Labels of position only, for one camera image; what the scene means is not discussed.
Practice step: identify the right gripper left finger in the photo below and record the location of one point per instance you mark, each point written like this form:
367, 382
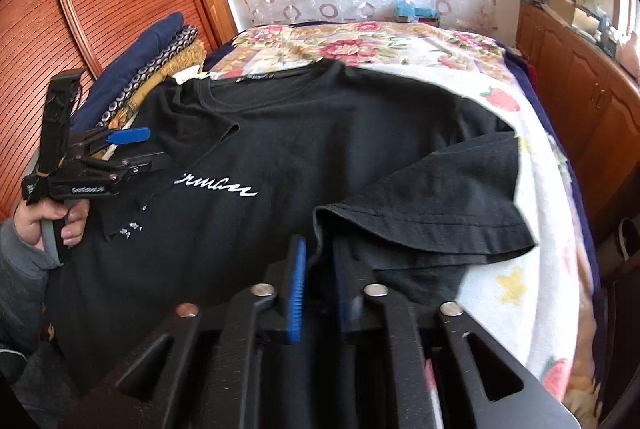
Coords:
294, 283

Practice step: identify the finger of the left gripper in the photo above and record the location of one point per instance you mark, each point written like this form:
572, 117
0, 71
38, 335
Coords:
144, 163
128, 136

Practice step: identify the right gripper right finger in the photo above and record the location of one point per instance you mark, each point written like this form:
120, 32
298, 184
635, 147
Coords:
347, 285

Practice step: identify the black t-shirt white script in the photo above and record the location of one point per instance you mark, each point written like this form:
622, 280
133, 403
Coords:
417, 181

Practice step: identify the grey left sleeve forearm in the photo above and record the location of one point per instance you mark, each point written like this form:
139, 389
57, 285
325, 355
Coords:
24, 278

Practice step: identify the person's left hand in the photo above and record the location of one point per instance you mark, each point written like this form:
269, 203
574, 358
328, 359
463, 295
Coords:
27, 220

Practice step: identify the patterned dark folded cloth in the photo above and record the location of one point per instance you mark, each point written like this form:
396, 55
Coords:
182, 39

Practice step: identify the navy blue folded blanket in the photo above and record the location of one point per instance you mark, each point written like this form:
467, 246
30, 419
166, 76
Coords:
149, 44

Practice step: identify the mustard yellow folded cloth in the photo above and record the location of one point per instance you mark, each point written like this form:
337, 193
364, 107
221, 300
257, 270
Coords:
187, 63

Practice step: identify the floral rose bedspread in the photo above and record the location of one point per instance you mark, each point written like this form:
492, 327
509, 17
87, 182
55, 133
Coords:
360, 43

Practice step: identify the white flower fleece blanket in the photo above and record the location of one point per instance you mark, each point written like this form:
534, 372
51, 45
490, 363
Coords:
308, 390

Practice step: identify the blue tissue box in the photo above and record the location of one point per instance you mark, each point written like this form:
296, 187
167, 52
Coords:
405, 11

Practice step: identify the long wooden cabinet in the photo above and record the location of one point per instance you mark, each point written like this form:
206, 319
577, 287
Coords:
594, 109

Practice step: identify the cardboard box on cabinet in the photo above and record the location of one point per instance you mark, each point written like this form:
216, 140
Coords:
565, 9

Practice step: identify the pink bottle on cabinet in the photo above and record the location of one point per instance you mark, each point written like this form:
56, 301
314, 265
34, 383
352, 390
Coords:
627, 55

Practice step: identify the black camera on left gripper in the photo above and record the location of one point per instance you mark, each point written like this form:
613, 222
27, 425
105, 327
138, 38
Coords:
63, 92

